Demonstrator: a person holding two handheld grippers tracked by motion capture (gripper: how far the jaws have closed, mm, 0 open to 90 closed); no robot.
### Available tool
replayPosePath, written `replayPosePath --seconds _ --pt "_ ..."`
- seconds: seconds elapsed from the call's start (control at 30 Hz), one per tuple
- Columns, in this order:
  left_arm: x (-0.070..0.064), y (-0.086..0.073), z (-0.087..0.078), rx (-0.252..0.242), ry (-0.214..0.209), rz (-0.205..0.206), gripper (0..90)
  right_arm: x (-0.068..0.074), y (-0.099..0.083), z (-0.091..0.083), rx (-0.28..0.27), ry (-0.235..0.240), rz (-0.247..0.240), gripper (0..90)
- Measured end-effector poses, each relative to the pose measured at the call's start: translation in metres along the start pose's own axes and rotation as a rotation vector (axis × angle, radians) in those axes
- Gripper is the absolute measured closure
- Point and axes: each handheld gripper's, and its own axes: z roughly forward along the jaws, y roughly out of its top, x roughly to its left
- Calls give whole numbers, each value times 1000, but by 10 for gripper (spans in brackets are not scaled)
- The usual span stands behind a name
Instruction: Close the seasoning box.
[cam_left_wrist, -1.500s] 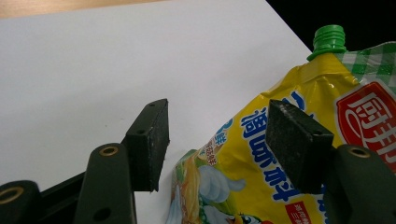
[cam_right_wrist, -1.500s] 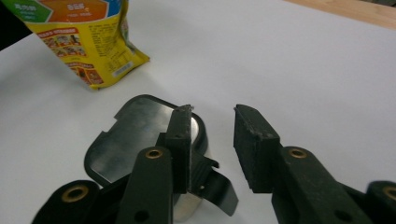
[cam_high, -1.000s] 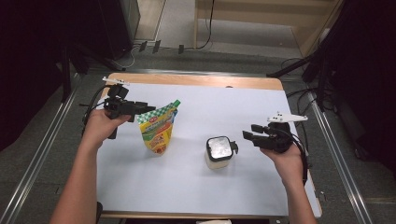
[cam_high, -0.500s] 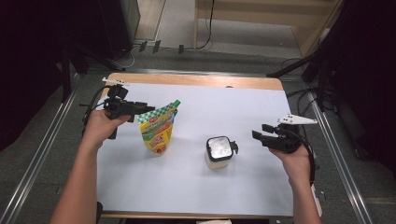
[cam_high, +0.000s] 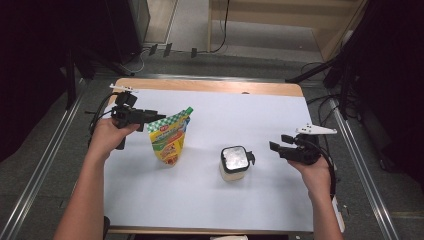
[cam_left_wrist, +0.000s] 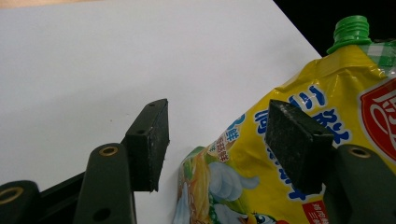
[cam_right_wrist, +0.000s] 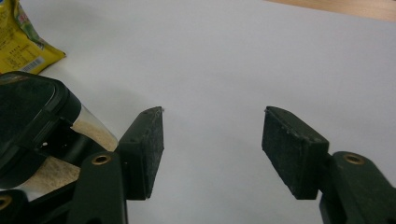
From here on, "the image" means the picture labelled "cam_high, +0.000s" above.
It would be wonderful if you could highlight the black cabinet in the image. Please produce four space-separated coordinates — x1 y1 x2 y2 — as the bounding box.
71 0 151 66

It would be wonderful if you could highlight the person's right hand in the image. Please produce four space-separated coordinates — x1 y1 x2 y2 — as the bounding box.
287 154 335 203

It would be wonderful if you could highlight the black hanging cable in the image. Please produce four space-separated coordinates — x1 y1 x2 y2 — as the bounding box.
211 0 232 54

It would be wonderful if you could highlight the black stand leg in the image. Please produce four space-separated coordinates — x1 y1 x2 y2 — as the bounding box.
284 56 351 84

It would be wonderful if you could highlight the yellow seasoning pouch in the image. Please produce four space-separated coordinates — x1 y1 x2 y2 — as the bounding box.
146 106 194 167

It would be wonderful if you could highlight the metal floor rail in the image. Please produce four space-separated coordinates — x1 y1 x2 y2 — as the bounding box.
0 94 86 240
328 98 401 240

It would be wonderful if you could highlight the clear jar with black lid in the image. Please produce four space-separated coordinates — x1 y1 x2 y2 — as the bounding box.
218 145 257 183

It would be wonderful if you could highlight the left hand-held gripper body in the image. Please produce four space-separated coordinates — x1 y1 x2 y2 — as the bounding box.
109 83 149 151

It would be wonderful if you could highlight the wooden table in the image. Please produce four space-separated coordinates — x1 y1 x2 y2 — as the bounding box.
104 77 346 236

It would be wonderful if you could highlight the light wooden frame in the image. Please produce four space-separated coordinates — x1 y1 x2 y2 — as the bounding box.
207 0 369 63

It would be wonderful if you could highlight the black curtain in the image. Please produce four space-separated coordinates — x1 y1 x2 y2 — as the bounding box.
0 0 74 163
346 0 424 188

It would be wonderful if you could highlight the black stand post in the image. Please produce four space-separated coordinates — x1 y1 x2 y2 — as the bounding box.
64 49 78 111

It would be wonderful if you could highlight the black rounded object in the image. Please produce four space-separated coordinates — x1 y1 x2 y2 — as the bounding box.
102 215 112 238

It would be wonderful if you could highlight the white table sheet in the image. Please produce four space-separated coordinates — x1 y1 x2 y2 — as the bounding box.
79 88 346 234

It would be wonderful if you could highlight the white floor cable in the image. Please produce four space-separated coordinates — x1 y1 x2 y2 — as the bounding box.
118 49 147 75

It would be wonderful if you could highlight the person's left hand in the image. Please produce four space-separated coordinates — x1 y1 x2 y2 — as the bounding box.
87 117 142 161

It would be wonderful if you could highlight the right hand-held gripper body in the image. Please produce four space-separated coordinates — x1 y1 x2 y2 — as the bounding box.
278 123 338 166

